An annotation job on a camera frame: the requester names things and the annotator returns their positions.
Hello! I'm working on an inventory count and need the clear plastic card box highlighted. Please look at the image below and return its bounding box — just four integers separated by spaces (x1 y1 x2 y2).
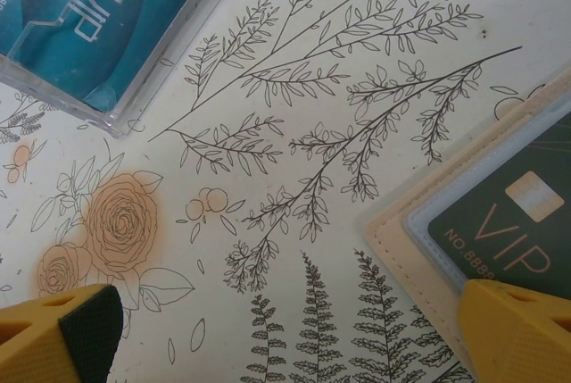
0 0 252 139

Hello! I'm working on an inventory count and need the black VIP card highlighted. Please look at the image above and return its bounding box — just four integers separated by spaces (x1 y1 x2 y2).
426 121 571 302

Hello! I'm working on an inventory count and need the blue VIP card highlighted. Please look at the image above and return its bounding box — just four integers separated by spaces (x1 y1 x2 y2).
0 0 215 114

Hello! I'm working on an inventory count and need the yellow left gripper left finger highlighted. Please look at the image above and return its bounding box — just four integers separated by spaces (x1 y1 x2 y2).
0 282 124 383

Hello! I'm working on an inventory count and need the floral table mat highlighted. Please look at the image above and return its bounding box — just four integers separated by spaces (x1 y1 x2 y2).
0 0 571 383

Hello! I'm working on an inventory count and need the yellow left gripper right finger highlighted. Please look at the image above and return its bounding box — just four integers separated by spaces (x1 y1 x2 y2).
458 279 571 383

